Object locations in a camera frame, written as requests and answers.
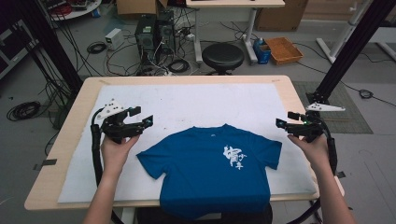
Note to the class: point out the round white table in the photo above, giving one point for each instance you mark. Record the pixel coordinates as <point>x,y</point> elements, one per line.
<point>77,11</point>

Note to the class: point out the black shelf rack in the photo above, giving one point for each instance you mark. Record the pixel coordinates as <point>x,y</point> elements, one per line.
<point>12,46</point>

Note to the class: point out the white-legged wooden desk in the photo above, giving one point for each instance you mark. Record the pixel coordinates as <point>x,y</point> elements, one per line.
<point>236,3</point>

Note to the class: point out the large cardboard box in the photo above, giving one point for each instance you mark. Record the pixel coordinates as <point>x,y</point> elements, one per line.
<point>280,15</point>

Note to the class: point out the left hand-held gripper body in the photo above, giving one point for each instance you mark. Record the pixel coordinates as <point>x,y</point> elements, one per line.
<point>116,127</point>

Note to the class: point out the blue box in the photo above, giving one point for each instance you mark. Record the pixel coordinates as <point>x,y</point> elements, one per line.
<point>262,53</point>

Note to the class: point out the black round stool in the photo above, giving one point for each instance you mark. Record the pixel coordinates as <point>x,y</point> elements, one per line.
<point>223,56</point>

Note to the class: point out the black tape strip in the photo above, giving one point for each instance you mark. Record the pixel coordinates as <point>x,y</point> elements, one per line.
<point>46,163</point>

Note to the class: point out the white felt mat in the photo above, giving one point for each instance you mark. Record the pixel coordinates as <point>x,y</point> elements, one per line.
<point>186,102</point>

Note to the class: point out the person's dark pants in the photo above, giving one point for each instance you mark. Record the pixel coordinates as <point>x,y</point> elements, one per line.
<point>149,216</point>

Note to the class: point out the blue t-shirt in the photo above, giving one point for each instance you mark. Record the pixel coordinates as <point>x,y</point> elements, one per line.
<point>202,177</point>

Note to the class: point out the grey floor mat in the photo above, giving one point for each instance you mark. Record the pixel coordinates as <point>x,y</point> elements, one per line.
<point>348,121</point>

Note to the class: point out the black frame post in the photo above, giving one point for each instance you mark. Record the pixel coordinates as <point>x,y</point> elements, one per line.
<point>53,46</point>
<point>351,49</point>

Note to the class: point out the white power supply box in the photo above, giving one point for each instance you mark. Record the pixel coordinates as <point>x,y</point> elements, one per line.
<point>114,38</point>

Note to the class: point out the black computer tower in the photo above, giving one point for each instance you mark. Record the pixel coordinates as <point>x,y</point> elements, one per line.
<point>166,34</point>
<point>145,37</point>

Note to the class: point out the person's left hand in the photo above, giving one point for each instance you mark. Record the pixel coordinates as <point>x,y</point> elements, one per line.
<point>113,155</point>

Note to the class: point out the short black tape piece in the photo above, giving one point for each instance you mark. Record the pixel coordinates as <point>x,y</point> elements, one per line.
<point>341,174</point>

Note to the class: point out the white metal stand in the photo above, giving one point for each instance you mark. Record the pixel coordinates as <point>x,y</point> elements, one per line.
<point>342,34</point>

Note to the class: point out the person's right hand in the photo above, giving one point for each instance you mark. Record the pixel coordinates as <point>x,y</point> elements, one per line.
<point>314,152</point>

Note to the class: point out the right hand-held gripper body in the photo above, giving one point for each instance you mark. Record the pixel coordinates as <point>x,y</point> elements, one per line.
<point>306,129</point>

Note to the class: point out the orange shallow tray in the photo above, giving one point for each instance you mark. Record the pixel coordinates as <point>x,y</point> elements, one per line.
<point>283,50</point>

